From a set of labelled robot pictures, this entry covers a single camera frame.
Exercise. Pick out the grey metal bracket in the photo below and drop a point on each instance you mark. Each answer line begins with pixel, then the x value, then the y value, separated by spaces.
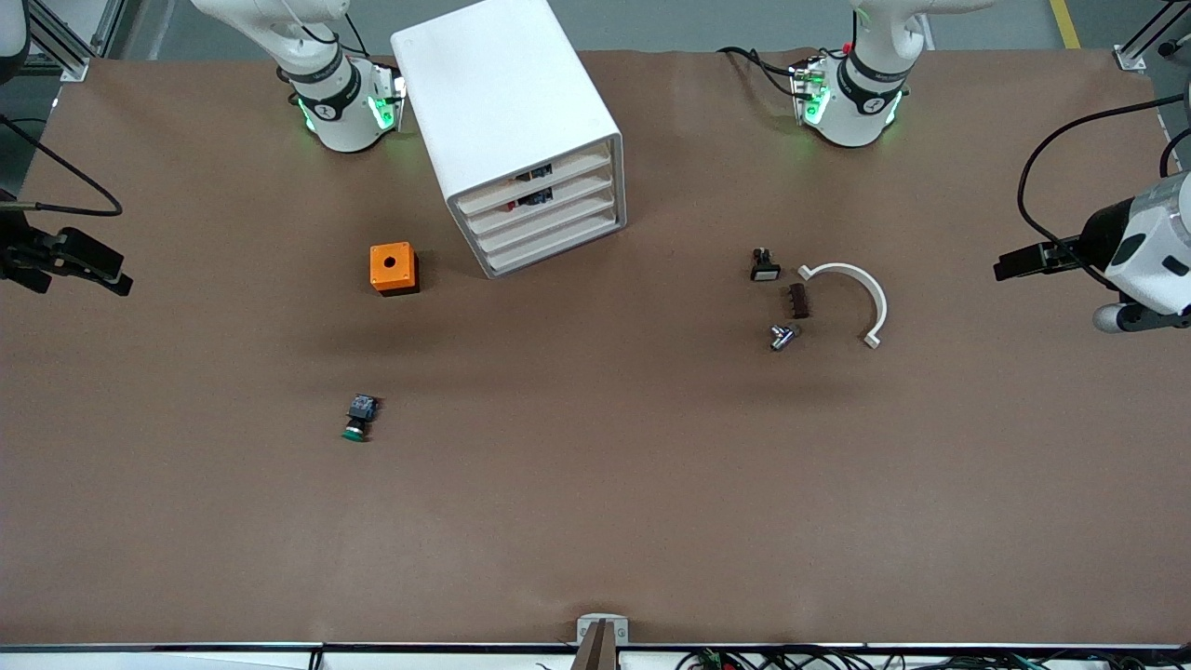
pixel 584 628

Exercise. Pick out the small silver metal connector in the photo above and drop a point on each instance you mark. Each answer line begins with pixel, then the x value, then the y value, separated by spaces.
pixel 782 338

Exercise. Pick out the orange button enclosure box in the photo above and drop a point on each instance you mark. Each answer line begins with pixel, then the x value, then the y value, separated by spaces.
pixel 402 272

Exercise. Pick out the black switch white face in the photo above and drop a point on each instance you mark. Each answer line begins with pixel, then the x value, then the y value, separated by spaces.
pixel 765 272

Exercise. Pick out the white curved plastic arc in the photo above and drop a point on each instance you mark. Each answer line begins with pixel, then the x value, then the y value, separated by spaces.
pixel 877 296

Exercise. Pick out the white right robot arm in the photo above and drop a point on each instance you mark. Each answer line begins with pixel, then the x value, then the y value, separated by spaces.
pixel 335 121

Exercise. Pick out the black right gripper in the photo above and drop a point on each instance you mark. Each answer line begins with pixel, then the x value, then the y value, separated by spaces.
pixel 20 256

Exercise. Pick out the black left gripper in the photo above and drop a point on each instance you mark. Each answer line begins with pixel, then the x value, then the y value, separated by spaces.
pixel 1096 237

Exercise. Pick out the aluminium frame profile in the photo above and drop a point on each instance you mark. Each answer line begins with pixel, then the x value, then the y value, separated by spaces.
pixel 70 65
pixel 1130 58

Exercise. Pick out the brown camera post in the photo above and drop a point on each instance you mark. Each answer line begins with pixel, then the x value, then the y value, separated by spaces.
pixel 595 651

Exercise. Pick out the green push button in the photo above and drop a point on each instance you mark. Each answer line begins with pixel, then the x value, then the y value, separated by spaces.
pixel 361 408

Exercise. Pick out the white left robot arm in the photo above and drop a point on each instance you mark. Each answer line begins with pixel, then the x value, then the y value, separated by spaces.
pixel 851 116

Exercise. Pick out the brown terminal block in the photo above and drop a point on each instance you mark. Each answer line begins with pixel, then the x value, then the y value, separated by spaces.
pixel 798 302

